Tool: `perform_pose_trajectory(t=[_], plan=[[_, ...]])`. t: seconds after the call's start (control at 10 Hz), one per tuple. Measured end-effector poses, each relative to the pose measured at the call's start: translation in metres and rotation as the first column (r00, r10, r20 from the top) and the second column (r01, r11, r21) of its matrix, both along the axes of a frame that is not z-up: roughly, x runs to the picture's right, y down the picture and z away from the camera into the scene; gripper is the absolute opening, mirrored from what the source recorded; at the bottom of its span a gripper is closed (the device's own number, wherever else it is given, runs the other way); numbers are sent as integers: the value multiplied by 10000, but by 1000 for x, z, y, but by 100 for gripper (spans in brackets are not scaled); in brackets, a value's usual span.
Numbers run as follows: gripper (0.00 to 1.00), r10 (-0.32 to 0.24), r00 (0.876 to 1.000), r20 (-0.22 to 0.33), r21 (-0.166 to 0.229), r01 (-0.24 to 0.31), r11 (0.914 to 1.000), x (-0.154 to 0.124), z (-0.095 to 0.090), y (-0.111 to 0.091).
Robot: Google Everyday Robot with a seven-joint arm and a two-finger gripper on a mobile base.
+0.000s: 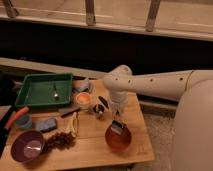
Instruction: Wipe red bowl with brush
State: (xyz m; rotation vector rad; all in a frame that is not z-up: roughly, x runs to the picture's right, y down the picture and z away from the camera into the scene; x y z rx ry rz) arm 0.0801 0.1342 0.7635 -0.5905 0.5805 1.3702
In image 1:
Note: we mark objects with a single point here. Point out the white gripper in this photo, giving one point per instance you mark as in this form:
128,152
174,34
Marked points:
117,102

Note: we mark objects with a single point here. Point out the black dish brush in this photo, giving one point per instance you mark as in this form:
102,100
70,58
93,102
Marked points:
117,127

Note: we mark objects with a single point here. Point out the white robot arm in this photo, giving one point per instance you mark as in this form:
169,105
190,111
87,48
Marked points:
192,90

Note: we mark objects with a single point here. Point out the red bowl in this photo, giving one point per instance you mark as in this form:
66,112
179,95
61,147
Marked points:
118,142

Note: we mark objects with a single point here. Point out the purple bowl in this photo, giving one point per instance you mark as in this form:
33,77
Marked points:
27,146

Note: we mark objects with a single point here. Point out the small dark round jar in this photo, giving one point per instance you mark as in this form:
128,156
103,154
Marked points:
98,110

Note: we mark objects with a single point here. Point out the orange cup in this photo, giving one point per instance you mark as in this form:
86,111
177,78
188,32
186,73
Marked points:
83,99

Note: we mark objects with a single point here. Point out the grey blue mug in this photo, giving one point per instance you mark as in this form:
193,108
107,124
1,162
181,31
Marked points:
84,86

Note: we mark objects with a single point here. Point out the yellow banana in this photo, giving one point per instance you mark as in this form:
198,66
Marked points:
72,125

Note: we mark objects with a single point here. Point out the dark flat spatula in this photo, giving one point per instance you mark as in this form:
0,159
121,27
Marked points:
68,110

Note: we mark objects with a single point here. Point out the metal spoon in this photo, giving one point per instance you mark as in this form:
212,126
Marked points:
56,95

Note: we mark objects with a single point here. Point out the bunch of dark grapes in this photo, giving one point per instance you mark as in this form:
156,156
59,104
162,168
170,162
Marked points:
59,140

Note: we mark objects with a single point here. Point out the blue sponge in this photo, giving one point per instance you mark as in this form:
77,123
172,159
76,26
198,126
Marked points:
46,125

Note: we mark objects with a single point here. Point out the green plastic tray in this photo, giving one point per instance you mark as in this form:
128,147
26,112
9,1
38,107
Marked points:
37,90

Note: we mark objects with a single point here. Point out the small blue cup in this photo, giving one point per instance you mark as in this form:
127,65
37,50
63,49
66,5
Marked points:
24,122

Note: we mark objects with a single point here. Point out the orange handled knife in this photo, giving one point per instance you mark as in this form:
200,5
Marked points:
7,121

